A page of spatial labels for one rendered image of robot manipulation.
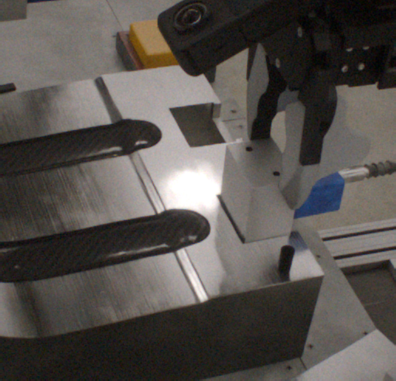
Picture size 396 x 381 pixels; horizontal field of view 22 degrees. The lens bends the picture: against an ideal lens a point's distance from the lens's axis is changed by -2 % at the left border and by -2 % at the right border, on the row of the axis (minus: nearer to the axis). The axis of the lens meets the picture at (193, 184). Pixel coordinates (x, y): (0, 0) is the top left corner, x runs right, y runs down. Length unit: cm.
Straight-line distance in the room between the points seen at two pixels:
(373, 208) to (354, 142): 148
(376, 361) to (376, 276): 100
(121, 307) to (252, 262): 10
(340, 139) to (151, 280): 16
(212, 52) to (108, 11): 52
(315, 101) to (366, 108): 181
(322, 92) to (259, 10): 7
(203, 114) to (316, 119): 23
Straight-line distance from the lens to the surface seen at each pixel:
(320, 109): 64
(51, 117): 84
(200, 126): 87
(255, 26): 62
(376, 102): 248
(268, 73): 70
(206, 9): 63
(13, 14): 91
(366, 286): 171
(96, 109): 84
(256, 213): 72
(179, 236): 74
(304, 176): 68
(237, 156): 73
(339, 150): 70
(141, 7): 115
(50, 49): 107
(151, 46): 101
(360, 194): 220
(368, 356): 73
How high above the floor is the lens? 139
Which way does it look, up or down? 41 degrees down
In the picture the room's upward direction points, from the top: 8 degrees clockwise
